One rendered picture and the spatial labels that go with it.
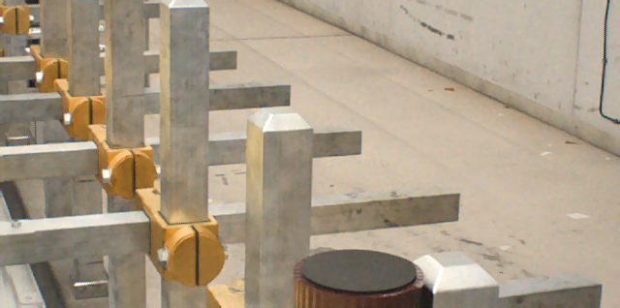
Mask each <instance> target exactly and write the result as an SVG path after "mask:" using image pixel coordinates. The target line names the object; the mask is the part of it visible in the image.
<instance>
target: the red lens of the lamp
mask: <svg viewBox="0 0 620 308"><path fill-rule="evenodd" d="M313 256H314V255H312V256H310V257H307V258H305V259H303V260H301V261H300V262H298V263H297V265H296V266H295V267H294V292H293V308H422V302H423V285H424V273H423V271H422V269H421V268H420V267H419V266H418V265H416V264H414V263H413V262H410V261H408V260H406V259H403V258H401V259H403V260H405V261H407V262H409V263H411V264H412V265H413V266H414V267H415V268H416V270H417V273H418V278H417V280H416V282H415V283H414V284H412V285H411V286H409V287H407V288H405V289H403V290H400V291H397V292H392V293H381V294H348V293H337V292H332V291H328V290H324V289H321V288H318V287H316V286H314V285H313V284H311V283H309V282H308V281H306V280H305V279H304V278H303V277H302V275H301V274H300V269H301V266H302V265H303V263H304V262H305V261H306V260H307V259H309V258H311V257H313Z"/></svg>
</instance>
